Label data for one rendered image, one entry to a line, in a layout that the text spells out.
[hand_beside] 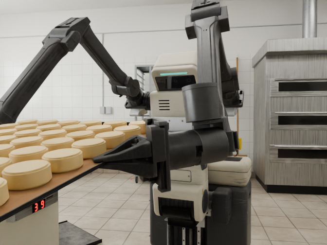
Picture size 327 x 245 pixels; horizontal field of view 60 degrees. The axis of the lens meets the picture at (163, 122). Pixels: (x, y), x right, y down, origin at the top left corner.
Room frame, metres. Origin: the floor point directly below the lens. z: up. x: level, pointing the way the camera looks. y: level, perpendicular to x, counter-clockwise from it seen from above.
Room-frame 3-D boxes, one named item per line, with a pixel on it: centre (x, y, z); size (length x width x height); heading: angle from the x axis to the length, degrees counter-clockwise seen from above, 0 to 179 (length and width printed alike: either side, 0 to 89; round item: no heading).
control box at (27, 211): (1.03, 0.47, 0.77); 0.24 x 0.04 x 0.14; 166
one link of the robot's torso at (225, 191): (1.31, -0.16, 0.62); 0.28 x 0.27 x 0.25; 68
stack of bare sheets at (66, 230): (2.38, 0.86, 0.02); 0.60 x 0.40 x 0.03; 46
